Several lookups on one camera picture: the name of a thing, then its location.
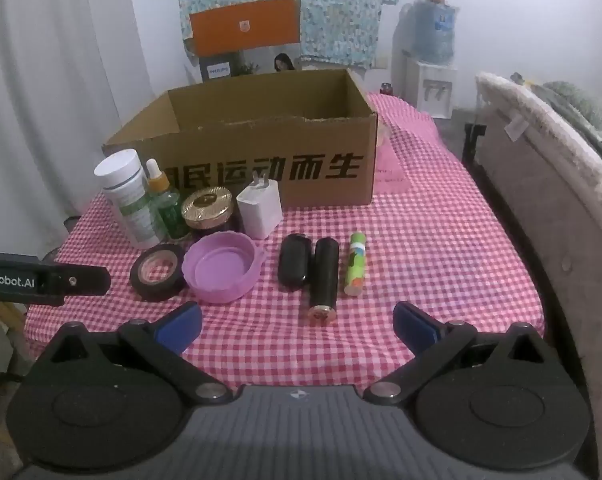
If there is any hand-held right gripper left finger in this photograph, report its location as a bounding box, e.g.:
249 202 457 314
38 302 234 405

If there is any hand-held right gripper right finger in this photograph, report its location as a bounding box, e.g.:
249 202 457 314
363 301 556 405

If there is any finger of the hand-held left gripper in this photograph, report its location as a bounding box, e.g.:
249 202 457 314
56 265 112 297

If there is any black tape roll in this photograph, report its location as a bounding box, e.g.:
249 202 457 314
130 243 188 302

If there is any purple collapsible bowl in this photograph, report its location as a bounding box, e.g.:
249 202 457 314
182 231 266 304

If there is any green patterned lip balm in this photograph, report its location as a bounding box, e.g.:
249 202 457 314
344 231 369 297

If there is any white supplement bottle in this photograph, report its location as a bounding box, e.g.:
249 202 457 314
94 150 168 250

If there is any green dropper bottle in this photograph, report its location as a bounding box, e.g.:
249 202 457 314
146 158 192 242

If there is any black cylindrical tube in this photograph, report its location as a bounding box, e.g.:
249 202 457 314
308 237 339 323

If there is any black oval case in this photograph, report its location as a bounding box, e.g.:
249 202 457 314
278 233 312 291

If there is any brown cardboard box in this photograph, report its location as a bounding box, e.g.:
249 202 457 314
102 69 379 208

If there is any pink checked tablecloth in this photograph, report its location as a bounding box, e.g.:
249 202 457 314
23 92 546 396

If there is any dark jar with gold lid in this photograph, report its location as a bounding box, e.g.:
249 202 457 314
181 187 239 243

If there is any white charger adapter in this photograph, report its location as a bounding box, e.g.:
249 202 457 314
237 176 284 240

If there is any beige sofa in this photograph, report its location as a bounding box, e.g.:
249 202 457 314
481 110 602 396

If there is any pink paper sheet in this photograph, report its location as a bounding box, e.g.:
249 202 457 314
376 125 412 193

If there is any white curtain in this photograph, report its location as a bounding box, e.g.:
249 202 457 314
0 0 154 261

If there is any white water dispenser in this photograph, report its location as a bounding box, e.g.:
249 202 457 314
403 55 456 120

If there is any grey blanket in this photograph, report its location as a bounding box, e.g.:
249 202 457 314
511 74 602 171

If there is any blue water jug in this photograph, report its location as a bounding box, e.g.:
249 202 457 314
412 0 460 66

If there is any orange printed appliance box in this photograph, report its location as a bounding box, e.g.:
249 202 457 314
188 0 302 83

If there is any floral hanging cloth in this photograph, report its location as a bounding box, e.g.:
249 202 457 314
177 0 400 68

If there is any black metal frame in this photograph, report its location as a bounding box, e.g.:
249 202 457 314
463 122 488 165

